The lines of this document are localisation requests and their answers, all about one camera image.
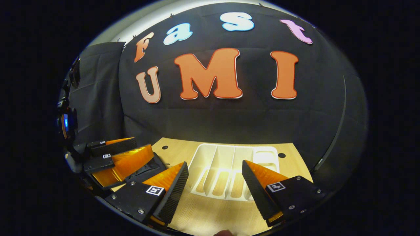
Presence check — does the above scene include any white bookshelf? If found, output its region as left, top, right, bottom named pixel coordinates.
left=187, top=143, right=280, bottom=202

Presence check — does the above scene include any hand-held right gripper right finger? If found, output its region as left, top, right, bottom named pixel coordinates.
left=242, top=160, right=327, bottom=227

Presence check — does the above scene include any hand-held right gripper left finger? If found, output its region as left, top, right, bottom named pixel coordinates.
left=105, top=161, right=190, bottom=225

